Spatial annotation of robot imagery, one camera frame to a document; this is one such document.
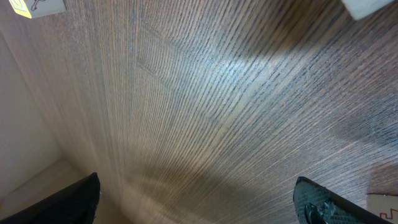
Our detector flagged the yellow S wooden block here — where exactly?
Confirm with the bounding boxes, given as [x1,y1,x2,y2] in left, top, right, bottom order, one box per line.
[9,0,66,19]

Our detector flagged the green edged picture block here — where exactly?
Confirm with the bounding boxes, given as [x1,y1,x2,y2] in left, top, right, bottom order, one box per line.
[341,0,394,21]

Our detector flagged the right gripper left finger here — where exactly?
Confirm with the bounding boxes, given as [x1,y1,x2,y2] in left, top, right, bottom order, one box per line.
[1,172,100,224]

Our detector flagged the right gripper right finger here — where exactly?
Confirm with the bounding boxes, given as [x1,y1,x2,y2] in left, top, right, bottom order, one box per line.
[293,177,386,224]

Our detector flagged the red edged animal block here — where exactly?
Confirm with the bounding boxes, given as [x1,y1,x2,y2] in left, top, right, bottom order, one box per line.
[367,194,398,224]

